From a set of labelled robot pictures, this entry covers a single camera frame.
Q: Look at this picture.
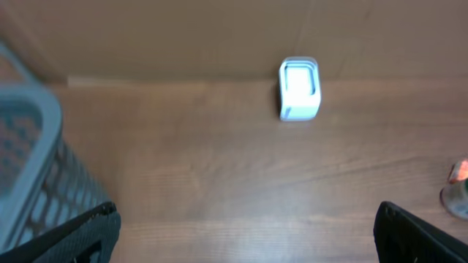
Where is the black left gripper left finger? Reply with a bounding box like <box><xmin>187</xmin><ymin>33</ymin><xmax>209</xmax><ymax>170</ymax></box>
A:
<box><xmin>1</xmin><ymin>202</ymin><xmax>121</xmax><ymax>263</ymax></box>

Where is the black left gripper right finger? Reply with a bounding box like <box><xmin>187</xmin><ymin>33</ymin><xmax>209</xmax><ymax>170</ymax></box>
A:
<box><xmin>373</xmin><ymin>201</ymin><xmax>467</xmax><ymax>263</ymax></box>

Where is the green lid jar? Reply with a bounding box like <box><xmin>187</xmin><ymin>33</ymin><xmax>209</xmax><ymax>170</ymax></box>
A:
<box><xmin>440</xmin><ymin>180</ymin><xmax>467</xmax><ymax>220</ymax></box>

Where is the orange tissue pack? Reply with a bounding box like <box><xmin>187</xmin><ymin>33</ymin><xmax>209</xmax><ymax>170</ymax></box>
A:
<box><xmin>448</xmin><ymin>159</ymin><xmax>468</xmax><ymax>184</ymax></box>

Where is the grey plastic basket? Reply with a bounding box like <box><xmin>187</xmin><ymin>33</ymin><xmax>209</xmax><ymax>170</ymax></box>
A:
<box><xmin>1</xmin><ymin>45</ymin><xmax>110</xmax><ymax>252</ymax></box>

